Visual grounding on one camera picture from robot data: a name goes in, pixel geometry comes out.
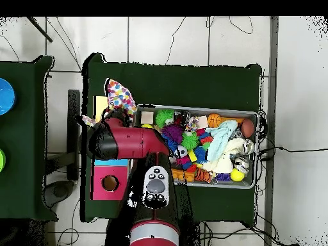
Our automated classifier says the polka dot cloth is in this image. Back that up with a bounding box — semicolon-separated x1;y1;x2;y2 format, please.
104;78;138;117
81;114;97;128

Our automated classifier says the shallow mesh toy bin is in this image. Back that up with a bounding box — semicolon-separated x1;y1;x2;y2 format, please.
133;103;259;190

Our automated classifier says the wooden box with three holes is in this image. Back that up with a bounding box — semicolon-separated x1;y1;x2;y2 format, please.
91;95;135;201

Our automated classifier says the purple spiky ball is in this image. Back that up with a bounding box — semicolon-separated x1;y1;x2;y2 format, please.
161;124;184;143

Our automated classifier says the small soccer ball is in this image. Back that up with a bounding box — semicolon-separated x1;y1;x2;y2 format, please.
175;145;188;159

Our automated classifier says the orange toy basketball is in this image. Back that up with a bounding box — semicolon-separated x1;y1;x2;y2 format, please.
206;113;223;128

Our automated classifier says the light blue cloth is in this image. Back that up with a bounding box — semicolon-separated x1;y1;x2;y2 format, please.
205;119;239;163

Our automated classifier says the dark green tablecloth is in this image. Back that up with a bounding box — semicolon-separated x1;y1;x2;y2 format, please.
80;52;263;223

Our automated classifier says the cream knitted cloth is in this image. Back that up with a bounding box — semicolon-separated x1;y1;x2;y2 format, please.
202;137;248;174

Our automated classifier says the yellow tennis ball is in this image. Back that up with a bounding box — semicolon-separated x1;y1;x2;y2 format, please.
230;168;245;183

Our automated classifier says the brown toy football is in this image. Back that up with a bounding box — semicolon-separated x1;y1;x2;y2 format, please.
240;118;255;139

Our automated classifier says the black upright bar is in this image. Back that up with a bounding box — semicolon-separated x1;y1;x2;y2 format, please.
67;89;81;181

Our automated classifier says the grey floor base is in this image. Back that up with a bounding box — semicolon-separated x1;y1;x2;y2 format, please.
43;180;76;208

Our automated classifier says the green cloth side table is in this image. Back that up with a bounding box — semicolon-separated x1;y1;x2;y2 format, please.
0;55;58;221

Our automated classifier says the blue disc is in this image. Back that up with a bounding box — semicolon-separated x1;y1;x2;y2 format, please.
0;78;17;117

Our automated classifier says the black rod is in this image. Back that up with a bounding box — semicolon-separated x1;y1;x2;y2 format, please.
26;16;54;44

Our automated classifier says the blue stringy ball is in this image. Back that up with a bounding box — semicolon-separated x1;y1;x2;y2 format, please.
163;134;179;154

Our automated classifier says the green stringy ball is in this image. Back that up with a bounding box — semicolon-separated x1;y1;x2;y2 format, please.
181;131;200;151
154;109;176;128

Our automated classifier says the black cable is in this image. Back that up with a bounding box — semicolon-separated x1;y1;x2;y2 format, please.
257;145;328;156

